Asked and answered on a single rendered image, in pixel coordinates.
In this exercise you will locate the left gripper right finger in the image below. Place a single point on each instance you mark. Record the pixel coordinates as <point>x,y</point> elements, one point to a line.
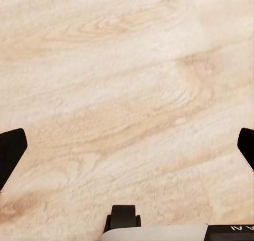
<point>246,145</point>

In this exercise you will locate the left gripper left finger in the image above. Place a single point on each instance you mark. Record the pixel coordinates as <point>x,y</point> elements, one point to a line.
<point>12,146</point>

